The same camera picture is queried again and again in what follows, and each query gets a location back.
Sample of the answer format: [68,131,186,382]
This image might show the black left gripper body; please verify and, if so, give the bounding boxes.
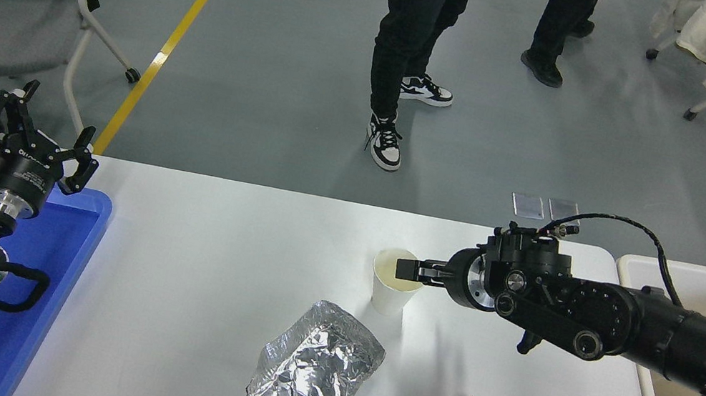
[0,141,69,221]

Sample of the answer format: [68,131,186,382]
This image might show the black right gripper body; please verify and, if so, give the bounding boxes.
[440,244,484,308]

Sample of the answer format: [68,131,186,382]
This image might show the white paper cup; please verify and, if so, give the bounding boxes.
[364,244,430,322]

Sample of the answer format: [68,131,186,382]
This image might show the silver foil tray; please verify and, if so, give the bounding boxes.
[245,289,393,396]

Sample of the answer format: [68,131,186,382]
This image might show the silver floor plate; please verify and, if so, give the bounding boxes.
[510,192,548,222]
[546,197,584,228]

